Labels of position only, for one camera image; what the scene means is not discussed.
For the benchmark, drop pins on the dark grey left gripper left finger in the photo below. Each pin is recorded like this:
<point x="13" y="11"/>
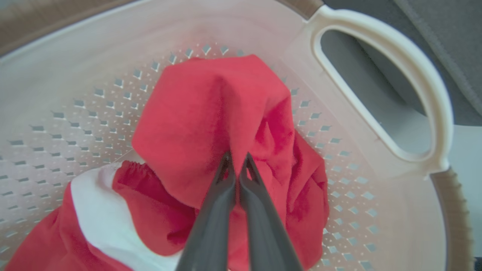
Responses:
<point x="211" y="222"/>

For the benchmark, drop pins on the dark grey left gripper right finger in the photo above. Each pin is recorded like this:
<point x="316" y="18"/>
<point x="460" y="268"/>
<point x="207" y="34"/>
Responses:
<point x="263" y="226"/>

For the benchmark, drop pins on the red jersey white trim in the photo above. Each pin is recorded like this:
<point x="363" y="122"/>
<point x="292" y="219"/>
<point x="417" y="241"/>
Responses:
<point x="207" y="113"/>

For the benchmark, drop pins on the red and white shirt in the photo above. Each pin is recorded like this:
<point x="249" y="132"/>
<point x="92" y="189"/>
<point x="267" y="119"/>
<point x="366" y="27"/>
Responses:
<point x="94" y="210"/>

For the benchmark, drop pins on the cream perforated laundry basket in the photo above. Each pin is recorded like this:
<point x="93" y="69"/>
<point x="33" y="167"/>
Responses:
<point x="75" y="75"/>

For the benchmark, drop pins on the grey fabric sofa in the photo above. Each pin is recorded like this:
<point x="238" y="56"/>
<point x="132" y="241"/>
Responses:
<point x="452" y="37"/>

